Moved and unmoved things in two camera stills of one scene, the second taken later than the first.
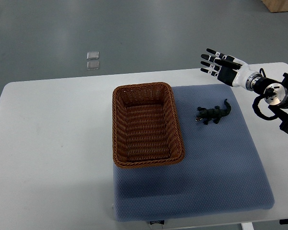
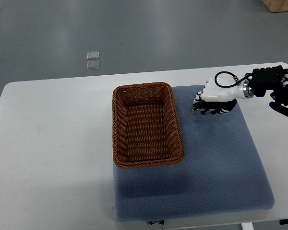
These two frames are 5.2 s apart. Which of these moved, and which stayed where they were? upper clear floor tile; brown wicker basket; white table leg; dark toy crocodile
Moved: dark toy crocodile
Stayed: brown wicker basket; upper clear floor tile; white table leg
